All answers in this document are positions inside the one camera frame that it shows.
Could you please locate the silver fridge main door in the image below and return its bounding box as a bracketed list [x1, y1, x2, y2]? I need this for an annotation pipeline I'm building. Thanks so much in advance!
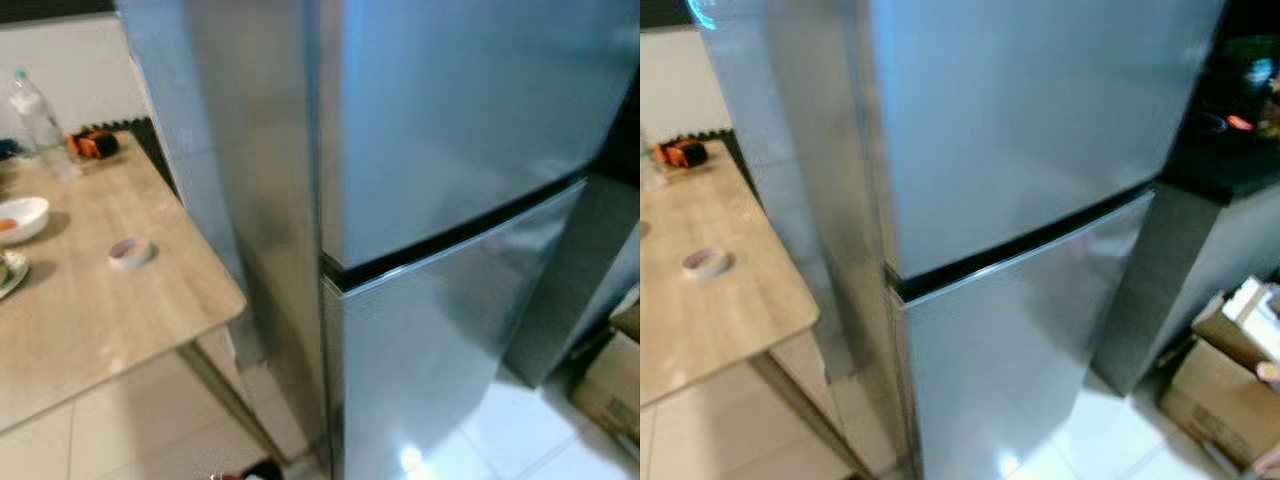
[885, 188, 1163, 480]
[320, 178, 593, 480]

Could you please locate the silver two-door fridge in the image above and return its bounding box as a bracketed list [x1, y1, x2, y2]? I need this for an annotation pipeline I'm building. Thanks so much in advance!
[700, 0, 1231, 480]
[115, 0, 641, 480]

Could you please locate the silver fridge freezer door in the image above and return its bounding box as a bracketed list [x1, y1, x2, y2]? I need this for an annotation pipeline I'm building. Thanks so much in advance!
[318, 0, 641, 273]
[868, 0, 1231, 283]

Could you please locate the pale tape roll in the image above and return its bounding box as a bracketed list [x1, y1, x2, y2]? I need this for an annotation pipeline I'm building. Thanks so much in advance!
[108, 236, 156, 271]
[682, 248, 731, 280]

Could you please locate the grey kitchen cabinet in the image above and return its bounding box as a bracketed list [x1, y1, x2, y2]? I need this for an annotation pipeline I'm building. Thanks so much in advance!
[503, 172, 641, 389]
[1093, 183, 1280, 396]

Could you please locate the orange and black object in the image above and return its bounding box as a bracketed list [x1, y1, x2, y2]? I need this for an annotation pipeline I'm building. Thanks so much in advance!
[655, 138, 709, 169]
[68, 128, 121, 161]

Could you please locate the black kitchen counter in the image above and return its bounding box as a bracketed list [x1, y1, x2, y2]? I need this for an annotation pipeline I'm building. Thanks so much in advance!
[590, 75, 641, 186]
[1160, 0, 1280, 201]

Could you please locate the light wooden dining table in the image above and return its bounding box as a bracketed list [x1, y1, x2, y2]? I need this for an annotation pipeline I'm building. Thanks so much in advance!
[640, 138, 871, 480]
[0, 128, 291, 466]

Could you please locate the black foam mat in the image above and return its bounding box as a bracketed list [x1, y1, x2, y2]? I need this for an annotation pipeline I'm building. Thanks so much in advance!
[80, 117, 181, 201]
[690, 128, 761, 201]

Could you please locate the black induction hob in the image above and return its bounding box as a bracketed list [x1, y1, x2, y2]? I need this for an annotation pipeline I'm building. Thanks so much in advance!
[1185, 100, 1280, 151]

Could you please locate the white bowl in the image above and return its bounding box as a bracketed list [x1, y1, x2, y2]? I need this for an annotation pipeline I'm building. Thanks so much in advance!
[0, 196, 51, 246]

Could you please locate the floral plate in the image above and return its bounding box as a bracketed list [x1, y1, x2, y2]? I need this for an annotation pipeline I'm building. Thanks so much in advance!
[0, 250, 29, 299]

